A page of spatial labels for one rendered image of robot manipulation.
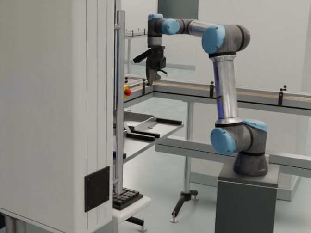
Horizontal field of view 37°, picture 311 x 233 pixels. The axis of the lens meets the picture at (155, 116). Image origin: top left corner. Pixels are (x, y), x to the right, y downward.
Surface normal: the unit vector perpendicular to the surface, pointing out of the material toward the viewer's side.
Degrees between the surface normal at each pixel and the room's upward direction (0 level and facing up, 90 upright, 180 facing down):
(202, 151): 90
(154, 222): 0
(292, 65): 90
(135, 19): 90
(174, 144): 90
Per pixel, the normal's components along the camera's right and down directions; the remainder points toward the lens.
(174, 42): -0.42, 0.21
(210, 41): -0.83, -0.02
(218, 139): -0.80, 0.24
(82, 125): 0.84, 0.15
